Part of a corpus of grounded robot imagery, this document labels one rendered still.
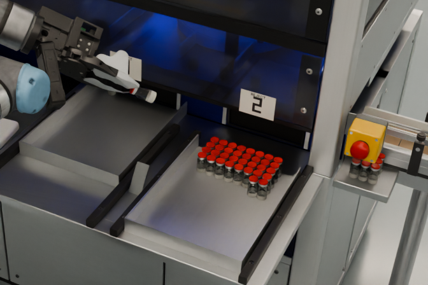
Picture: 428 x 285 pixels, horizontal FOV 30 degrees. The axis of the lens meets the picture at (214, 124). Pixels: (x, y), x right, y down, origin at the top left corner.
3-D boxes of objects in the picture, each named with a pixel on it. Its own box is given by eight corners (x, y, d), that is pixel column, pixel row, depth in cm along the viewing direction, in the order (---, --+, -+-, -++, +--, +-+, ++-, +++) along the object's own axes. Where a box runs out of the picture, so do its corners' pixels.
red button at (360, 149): (352, 149, 176) (355, 135, 174) (369, 154, 175) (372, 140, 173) (347, 158, 173) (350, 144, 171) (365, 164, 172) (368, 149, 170)
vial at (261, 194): (258, 193, 176) (260, 177, 174) (267, 196, 176) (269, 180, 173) (255, 198, 175) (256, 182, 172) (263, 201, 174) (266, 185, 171)
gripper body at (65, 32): (107, 30, 141) (44, 0, 137) (92, 72, 138) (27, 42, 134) (93, 44, 148) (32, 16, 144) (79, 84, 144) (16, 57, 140)
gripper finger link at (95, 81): (141, 68, 148) (97, 46, 144) (132, 96, 145) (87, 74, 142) (134, 72, 150) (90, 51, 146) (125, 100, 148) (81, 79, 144)
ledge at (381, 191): (349, 154, 194) (349, 148, 193) (400, 170, 190) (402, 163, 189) (332, 186, 183) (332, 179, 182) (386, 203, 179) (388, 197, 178)
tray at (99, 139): (97, 86, 209) (97, 74, 207) (186, 113, 201) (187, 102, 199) (20, 153, 183) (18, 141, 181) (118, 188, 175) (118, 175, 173)
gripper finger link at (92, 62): (120, 66, 139) (73, 47, 137) (118, 74, 138) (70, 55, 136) (113, 76, 143) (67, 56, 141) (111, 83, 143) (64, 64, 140)
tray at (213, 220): (196, 145, 190) (197, 133, 188) (299, 179, 182) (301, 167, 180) (124, 231, 164) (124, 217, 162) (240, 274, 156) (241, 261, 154)
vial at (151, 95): (150, 104, 147) (129, 95, 145) (153, 94, 148) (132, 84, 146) (155, 101, 145) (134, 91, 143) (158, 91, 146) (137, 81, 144)
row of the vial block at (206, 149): (203, 161, 185) (204, 145, 182) (275, 185, 179) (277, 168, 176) (199, 166, 183) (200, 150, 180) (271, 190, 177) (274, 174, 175)
